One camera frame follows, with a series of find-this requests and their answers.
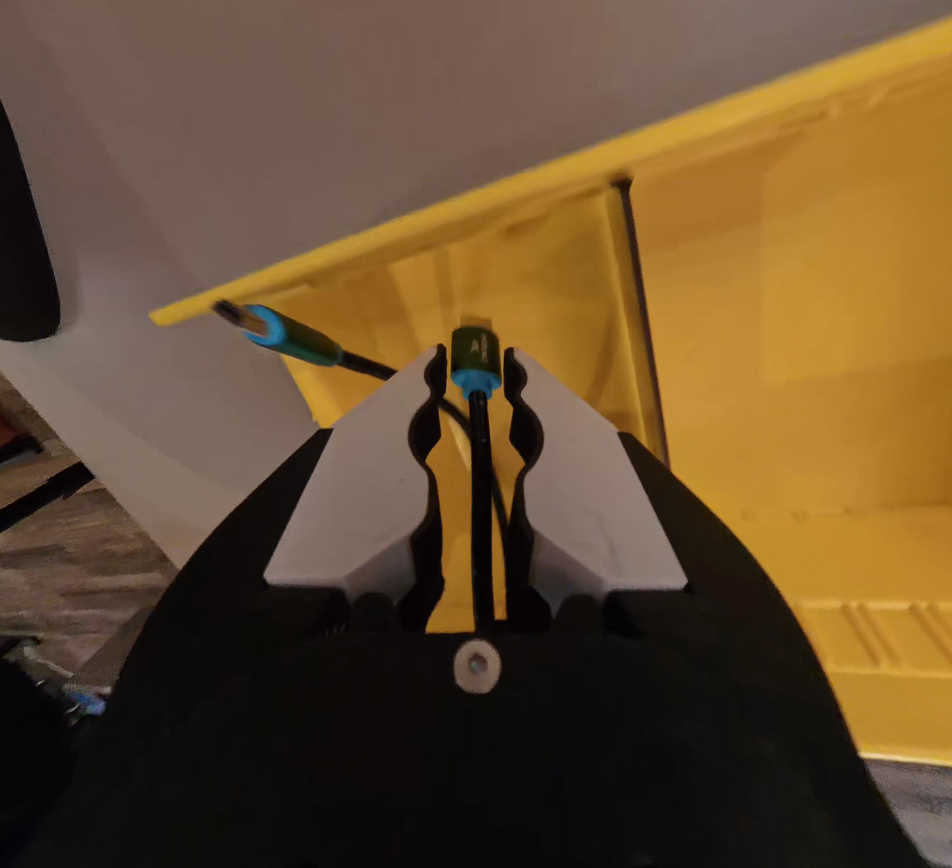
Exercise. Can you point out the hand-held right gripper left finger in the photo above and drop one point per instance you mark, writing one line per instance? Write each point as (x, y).
(349, 511)

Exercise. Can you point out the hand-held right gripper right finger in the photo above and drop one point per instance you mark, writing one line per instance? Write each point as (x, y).
(595, 511)

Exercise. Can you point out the yellow plastic bin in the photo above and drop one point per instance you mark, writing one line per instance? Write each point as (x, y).
(818, 288)

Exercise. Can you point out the black bin divider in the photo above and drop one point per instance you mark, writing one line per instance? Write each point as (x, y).
(634, 273)

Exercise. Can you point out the dark rounded object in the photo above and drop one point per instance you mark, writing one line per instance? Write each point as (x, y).
(26, 235)

